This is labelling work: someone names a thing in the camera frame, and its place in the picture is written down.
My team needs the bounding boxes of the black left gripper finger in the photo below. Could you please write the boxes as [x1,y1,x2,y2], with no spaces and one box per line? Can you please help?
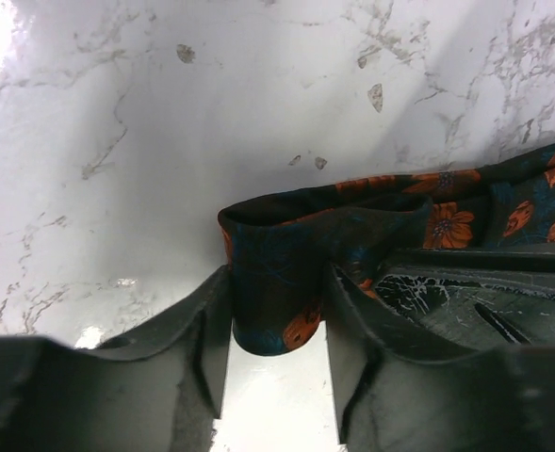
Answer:
[0,267,232,451]

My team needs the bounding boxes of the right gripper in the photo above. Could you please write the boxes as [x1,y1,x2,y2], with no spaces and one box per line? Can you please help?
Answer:
[323,244,555,451]

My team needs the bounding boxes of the black orange floral tie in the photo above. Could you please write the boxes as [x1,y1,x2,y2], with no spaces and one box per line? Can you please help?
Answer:
[218,144,555,356]

